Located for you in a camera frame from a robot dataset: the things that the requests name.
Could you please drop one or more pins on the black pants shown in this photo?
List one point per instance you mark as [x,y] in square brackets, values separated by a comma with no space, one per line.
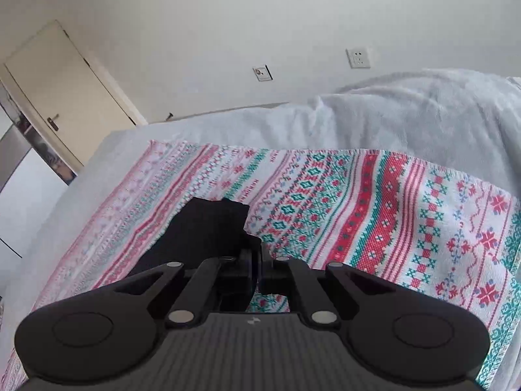
[203,228]

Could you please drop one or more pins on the white wall socket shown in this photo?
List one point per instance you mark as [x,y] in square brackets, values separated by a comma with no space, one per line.
[358,57]

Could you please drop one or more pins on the cream door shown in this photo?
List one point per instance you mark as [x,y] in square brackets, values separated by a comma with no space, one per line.
[69,89]

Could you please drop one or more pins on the red green patterned blanket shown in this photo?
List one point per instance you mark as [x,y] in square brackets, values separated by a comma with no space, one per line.
[366,220]

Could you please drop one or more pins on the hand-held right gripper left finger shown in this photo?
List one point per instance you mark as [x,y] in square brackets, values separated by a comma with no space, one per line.
[238,279]

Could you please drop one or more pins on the white and grey wardrobe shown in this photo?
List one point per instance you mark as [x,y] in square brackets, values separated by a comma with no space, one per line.
[24,195]

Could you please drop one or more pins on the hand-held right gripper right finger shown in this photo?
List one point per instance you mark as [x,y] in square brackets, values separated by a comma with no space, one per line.
[270,277]

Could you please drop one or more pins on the white wall switch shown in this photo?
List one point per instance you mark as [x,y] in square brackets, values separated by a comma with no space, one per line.
[262,73]

